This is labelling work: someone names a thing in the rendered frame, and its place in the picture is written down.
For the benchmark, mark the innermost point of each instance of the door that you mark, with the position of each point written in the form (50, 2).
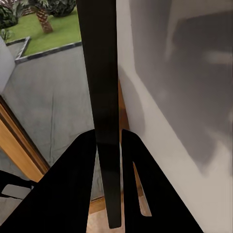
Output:
(44, 95)

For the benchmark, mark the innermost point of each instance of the poster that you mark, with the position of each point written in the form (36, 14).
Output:
(98, 26)

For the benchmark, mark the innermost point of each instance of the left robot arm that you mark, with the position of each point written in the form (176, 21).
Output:
(15, 186)

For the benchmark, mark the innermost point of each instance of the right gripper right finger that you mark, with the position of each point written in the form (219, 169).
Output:
(169, 213)

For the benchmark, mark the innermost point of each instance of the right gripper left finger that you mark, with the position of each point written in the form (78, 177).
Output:
(59, 203)

